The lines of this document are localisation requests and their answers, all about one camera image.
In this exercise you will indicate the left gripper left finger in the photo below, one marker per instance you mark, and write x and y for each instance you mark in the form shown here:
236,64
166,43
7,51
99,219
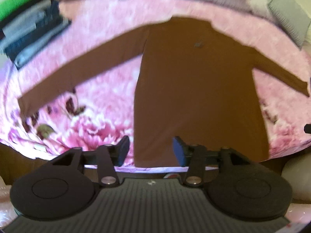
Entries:
120,151

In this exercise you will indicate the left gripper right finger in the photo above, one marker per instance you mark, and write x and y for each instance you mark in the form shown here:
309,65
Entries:
181,151

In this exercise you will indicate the brown long-sleeve shirt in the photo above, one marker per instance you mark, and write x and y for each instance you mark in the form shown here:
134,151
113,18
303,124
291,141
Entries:
194,82

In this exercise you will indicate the pink floral bedspread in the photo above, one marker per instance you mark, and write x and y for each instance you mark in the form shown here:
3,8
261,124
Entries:
101,109

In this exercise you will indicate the grey ribbed pillow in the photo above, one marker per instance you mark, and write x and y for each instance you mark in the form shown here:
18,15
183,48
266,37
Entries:
294,18

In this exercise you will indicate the stack of folded clothes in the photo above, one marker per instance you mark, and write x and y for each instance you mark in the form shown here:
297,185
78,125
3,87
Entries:
27,26

